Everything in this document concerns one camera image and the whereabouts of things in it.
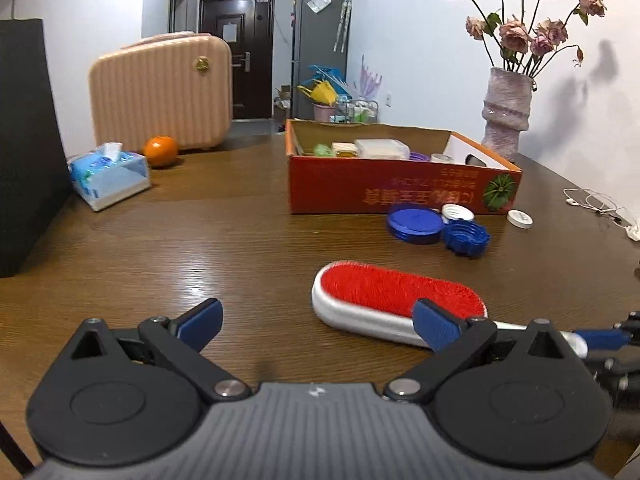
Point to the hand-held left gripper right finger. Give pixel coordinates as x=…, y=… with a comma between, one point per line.
x=437, y=327

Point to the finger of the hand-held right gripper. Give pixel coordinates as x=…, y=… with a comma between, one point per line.
x=617, y=377
x=600, y=340

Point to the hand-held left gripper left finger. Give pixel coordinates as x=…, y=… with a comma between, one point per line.
x=202, y=322

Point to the red lint brush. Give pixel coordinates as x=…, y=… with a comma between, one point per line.
x=390, y=290

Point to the red cardboard box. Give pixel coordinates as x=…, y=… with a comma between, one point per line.
x=350, y=185

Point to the purple ribbed cap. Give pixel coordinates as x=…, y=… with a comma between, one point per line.
x=419, y=157

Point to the white square plastic box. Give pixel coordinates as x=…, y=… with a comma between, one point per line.
x=382, y=149

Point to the green liquid bottle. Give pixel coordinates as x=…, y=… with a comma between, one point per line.
x=330, y=150

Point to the blue ribbed cap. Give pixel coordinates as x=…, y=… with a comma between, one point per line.
x=467, y=240

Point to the blue round lid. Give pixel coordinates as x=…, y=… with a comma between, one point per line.
x=414, y=222

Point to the white ribbed cap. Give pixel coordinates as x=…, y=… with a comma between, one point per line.
x=457, y=212

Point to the small white flat cap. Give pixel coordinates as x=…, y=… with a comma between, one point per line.
x=520, y=218

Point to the blue tissue box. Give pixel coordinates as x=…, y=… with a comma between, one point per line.
x=107, y=180

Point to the orange fruit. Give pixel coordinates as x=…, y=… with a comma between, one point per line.
x=161, y=152

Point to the pink textured vase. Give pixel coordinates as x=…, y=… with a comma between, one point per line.
x=505, y=115

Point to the pink ribbed suitcase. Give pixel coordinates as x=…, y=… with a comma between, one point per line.
x=160, y=95

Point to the rack with bottles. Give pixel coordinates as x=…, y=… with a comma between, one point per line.
x=357, y=110

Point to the cardboard boxes on floor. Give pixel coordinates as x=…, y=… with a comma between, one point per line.
x=283, y=105

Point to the pink flower pot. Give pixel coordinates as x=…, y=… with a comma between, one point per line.
x=323, y=112

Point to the dark brown entrance door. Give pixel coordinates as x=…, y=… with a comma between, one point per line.
x=255, y=85

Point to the black paper bag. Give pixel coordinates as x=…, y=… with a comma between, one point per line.
x=30, y=150

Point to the yellow watering can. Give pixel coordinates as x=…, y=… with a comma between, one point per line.
x=320, y=92

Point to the blue open umbrella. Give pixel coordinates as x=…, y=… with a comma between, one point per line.
x=327, y=74

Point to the paper notice on door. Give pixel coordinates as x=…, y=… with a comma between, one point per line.
x=229, y=32

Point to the grey refrigerator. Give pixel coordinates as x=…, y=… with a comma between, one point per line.
x=320, y=45

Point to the dried pink roses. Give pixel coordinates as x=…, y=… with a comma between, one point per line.
x=517, y=35

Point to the folded hanging umbrella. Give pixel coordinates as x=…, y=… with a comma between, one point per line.
x=342, y=20

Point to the clear plastic bag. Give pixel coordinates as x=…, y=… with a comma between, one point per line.
x=318, y=2

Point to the purple wall sticker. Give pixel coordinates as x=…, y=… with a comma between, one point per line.
x=370, y=77

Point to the grey side door frame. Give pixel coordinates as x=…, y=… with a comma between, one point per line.
x=177, y=10

